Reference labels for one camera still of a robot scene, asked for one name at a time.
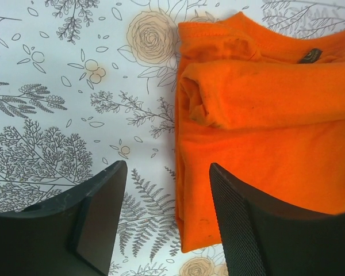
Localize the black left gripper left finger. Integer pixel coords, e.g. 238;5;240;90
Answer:
0;160;128;276

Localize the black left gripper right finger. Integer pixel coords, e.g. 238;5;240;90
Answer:
209;163;345;275

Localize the floral patterned table mat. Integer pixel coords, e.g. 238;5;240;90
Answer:
0;1;345;275

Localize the orange t-shirt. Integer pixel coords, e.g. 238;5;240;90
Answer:
175;13;345;253

